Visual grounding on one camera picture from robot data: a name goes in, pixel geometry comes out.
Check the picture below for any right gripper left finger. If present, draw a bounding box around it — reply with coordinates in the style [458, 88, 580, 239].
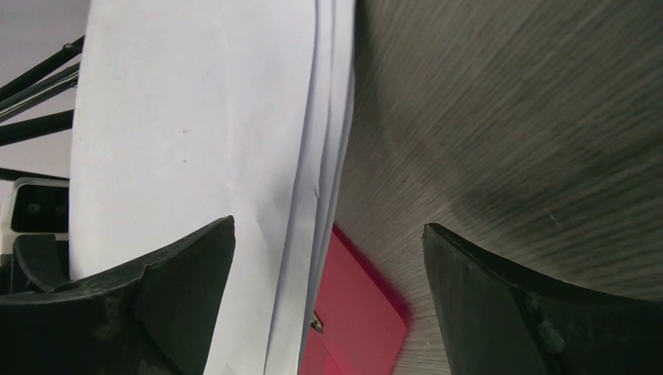
[1, 216, 235, 374]

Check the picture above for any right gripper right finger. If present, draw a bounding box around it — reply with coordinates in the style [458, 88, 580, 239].
[422, 223, 662, 374]

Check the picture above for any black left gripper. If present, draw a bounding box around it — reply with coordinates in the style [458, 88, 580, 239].
[1, 234, 70, 295]

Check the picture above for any red plastic folder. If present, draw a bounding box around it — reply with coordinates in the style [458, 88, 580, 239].
[299, 227, 413, 375]

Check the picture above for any stack of white paper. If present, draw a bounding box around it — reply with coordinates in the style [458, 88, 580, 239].
[69, 1, 356, 374]

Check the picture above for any metal folder clip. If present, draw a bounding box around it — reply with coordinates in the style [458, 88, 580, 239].
[310, 311, 324, 334]

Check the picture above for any black music stand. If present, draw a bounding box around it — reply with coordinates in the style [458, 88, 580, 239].
[1, 35, 85, 147]

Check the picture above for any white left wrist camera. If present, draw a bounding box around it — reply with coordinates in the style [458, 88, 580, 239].
[1, 177, 69, 255]

